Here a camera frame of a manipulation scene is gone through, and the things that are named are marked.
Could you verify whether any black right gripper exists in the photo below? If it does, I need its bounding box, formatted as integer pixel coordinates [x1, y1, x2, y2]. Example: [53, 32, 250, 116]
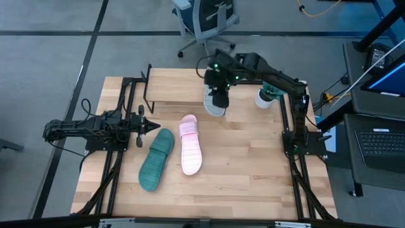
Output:
[203, 48, 239, 110]

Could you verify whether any green rubber slipper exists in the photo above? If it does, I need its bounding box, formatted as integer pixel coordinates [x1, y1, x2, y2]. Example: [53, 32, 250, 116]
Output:
[138, 127, 175, 193]

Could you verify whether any black stand pole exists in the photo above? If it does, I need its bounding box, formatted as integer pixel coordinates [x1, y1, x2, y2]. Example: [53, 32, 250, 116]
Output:
[352, 0, 405, 53]

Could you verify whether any black aluminium table frame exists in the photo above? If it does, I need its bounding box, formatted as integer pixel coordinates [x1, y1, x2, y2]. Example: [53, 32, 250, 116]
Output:
[74, 75, 338, 221]

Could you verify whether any white cable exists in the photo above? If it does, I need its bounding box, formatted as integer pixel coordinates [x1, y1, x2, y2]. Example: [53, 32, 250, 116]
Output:
[330, 38, 405, 108]

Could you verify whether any pink rubber slipper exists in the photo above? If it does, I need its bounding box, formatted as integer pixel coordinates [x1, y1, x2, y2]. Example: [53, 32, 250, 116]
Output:
[178, 114, 203, 176]

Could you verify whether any wooden shelf with black frame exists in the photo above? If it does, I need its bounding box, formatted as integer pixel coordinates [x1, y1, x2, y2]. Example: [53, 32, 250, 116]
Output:
[142, 63, 216, 114]

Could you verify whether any monitor with blue screen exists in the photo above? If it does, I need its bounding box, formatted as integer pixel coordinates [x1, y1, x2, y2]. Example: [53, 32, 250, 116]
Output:
[360, 53, 405, 98]

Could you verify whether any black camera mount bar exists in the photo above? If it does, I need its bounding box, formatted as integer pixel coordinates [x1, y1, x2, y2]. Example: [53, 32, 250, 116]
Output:
[0, 214, 405, 228]

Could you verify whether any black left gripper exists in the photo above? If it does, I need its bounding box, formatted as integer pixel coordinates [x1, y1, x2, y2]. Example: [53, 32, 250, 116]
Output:
[128, 104, 161, 148]

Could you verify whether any green plant in white pot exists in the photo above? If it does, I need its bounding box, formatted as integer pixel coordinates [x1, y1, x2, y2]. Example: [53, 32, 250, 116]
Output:
[254, 80, 287, 110]

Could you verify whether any grey blue office chair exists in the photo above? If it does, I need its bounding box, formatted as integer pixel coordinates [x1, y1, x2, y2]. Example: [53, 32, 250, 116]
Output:
[172, 0, 240, 58]

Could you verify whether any black power adapter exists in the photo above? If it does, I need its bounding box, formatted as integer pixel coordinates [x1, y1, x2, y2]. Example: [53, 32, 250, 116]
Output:
[363, 43, 394, 72]

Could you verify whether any black laptop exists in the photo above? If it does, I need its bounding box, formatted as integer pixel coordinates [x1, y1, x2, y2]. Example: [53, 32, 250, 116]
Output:
[353, 126, 405, 174]

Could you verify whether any yellow floor cable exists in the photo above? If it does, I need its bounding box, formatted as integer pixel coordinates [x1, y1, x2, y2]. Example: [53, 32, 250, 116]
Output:
[296, 0, 343, 18]

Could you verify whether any dark grey desk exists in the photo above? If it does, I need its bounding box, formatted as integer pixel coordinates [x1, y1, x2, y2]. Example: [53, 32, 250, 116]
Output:
[342, 41, 405, 198]

